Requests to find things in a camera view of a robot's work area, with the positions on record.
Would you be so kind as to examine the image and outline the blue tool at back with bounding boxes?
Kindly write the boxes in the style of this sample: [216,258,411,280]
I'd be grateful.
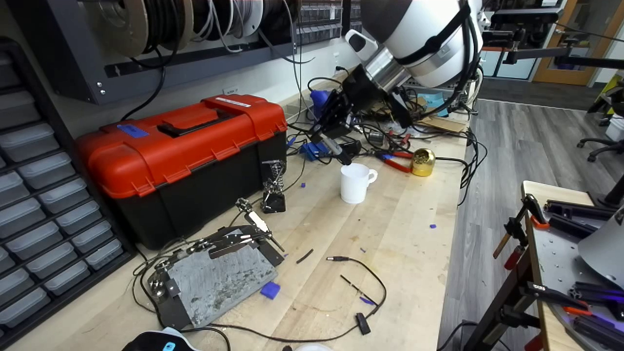
[309,90,329,124]

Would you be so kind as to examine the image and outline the yellow round container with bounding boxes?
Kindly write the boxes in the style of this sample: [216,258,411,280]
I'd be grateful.
[411,149,434,178]

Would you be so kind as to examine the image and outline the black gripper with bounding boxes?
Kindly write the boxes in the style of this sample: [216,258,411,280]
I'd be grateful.
[315,67,411,165]

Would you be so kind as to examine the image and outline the black cable on table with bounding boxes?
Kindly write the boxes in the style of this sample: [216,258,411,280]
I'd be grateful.
[132,254,389,348]

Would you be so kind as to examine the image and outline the grey drawer organizer cabinet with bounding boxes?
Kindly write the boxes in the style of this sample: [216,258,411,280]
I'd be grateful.
[0,38,132,348]

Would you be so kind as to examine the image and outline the red and black toolbox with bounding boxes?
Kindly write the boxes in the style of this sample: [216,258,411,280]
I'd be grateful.
[77,96,286,250]

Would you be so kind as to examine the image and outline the small blue box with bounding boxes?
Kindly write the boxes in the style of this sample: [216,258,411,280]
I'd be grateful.
[300,143,329,161]

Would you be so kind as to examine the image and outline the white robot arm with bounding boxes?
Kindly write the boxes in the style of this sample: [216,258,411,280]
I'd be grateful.
[311,0,483,137]

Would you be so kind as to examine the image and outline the small blue block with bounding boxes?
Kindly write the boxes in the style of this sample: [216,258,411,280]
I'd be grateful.
[261,282,280,301]

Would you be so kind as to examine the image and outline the screwdriver with light handle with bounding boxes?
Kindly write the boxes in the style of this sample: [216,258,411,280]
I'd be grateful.
[235,198,270,235]

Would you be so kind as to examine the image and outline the white ceramic mug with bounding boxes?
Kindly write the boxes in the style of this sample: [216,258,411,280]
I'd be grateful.
[341,165,378,206]

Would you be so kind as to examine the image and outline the black white object bottom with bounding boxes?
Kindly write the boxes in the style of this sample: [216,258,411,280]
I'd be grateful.
[122,328,194,351]

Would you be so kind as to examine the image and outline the side workbench with clamps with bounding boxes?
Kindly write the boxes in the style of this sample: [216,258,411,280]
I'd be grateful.
[464,182,624,351]

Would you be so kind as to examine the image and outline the wire spool rack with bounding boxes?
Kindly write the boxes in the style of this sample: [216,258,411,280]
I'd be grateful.
[11,0,386,104]

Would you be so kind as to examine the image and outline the grey flat electronic device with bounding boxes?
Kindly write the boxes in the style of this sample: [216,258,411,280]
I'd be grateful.
[148,227,284,330]

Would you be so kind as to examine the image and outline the red handled pliers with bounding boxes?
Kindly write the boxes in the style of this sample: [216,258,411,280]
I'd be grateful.
[376,151,413,174]

